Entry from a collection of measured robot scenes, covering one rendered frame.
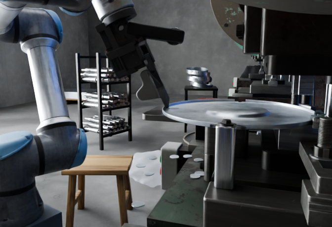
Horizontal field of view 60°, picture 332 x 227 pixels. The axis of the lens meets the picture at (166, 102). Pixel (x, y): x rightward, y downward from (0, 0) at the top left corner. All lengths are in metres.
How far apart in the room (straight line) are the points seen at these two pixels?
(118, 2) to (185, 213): 0.39
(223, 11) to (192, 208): 1.57
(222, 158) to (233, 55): 6.81
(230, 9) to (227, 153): 1.58
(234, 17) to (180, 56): 5.55
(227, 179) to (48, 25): 0.78
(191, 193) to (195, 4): 7.02
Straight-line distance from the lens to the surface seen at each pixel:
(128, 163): 1.60
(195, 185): 0.58
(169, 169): 0.87
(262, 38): 0.50
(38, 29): 1.01
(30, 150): 0.86
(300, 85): 0.56
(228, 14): 1.92
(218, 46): 7.24
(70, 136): 0.89
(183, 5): 7.52
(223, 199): 0.40
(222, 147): 0.40
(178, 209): 0.49
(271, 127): 0.46
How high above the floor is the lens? 0.88
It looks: 8 degrees down
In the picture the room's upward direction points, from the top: straight up
